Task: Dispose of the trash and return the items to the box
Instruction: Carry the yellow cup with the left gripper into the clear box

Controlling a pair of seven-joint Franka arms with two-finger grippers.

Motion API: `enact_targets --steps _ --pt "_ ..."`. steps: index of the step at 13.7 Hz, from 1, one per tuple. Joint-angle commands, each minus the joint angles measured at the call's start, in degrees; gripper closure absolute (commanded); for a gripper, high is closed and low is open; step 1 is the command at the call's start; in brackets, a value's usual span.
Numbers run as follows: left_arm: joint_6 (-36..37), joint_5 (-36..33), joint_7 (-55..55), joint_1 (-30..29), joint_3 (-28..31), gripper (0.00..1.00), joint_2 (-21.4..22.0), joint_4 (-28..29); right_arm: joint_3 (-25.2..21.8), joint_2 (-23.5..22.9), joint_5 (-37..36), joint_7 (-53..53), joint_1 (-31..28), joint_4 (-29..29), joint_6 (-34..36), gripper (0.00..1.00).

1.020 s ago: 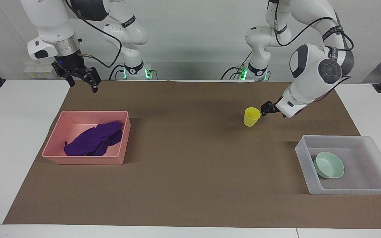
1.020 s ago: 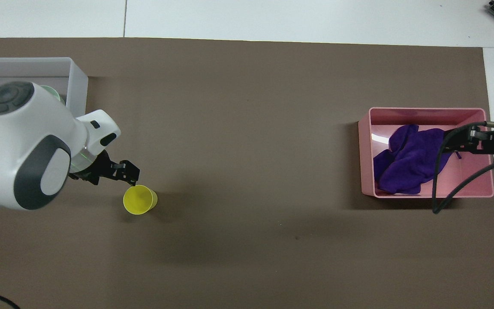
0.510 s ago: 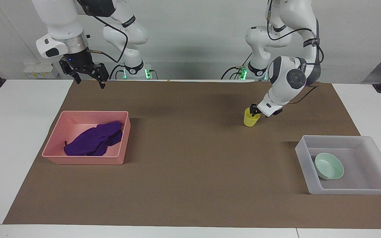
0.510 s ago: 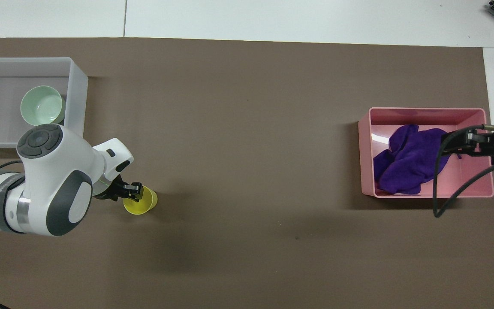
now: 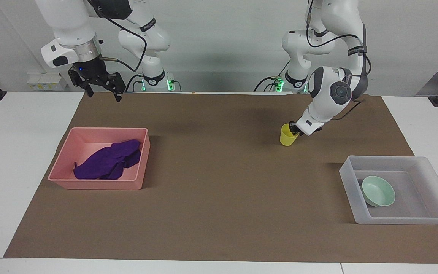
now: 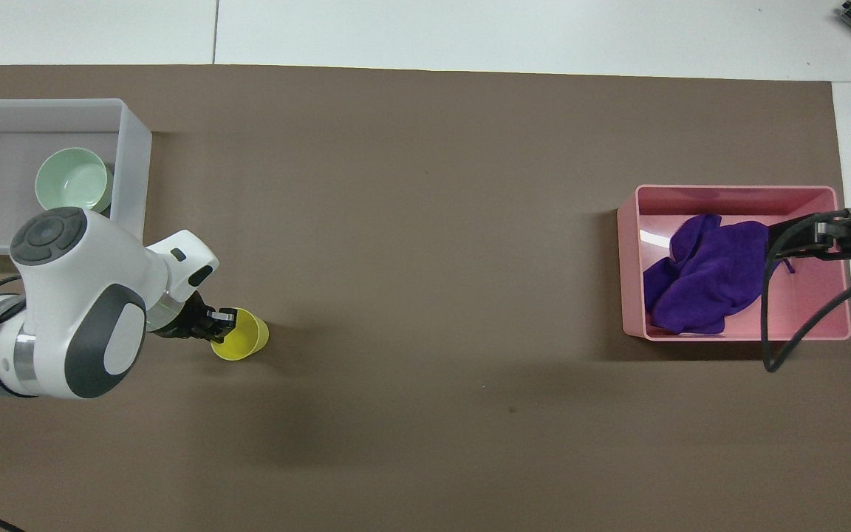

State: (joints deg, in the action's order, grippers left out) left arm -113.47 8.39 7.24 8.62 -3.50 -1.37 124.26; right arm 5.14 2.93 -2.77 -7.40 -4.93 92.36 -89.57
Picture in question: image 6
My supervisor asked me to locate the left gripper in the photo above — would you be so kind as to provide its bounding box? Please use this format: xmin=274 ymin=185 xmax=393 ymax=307
xmin=151 ymin=290 xmax=239 ymax=345

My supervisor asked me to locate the pink plastic box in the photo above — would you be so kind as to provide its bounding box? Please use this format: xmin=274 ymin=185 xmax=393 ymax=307
xmin=617 ymin=184 xmax=851 ymax=342

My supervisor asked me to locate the translucent white plastic box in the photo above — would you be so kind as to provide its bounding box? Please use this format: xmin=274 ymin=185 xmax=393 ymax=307
xmin=0 ymin=98 xmax=154 ymax=257

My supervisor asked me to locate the yellow plastic cup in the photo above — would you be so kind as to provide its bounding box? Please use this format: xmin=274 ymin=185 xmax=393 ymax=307
xmin=210 ymin=307 xmax=270 ymax=362

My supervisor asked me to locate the light green bowl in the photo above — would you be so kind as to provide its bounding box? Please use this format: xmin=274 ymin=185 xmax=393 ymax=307
xmin=35 ymin=147 xmax=115 ymax=216

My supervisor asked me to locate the purple cloth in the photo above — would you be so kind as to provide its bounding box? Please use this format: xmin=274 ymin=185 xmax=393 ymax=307
xmin=643 ymin=214 xmax=796 ymax=335

